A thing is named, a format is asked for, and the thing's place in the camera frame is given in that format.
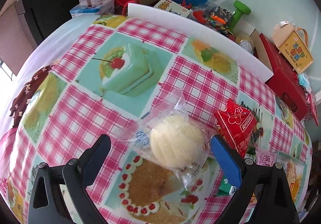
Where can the teal white tray box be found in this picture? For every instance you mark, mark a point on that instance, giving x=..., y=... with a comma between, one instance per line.
x=283, y=159

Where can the large red gift box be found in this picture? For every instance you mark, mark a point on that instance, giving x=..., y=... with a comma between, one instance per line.
x=284, y=81

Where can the green dumbbell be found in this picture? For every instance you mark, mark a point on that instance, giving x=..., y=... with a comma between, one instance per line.
x=240, y=10

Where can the yellow handbag gift box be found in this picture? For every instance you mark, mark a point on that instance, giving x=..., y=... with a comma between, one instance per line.
x=292, y=42

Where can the checkered picture tablecloth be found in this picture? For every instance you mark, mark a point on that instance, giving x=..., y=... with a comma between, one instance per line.
x=95, y=75

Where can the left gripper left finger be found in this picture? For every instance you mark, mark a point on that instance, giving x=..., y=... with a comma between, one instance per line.
x=46, y=203

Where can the red triangular snack packet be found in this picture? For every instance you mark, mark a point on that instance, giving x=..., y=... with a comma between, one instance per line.
x=235, y=124

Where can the clear plastic box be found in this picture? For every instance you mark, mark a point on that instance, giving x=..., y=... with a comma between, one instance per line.
x=93, y=7

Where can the pink egg roll packet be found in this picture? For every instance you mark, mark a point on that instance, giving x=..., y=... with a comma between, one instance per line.
x=265, y=158

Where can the green white biscuit packet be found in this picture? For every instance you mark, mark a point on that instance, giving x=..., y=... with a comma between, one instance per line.
x=225, y=188

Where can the beige egg roll packet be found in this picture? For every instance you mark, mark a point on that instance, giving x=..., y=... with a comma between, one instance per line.
x=294, y=175

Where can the red patterned box lid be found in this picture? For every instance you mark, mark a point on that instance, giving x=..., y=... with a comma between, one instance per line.
x=313, y=110

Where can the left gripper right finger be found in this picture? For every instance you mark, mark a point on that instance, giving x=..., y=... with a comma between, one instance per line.
x=274, y=205

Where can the cardboard box of toys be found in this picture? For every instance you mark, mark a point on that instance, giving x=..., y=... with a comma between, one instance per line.
x=212, y=16

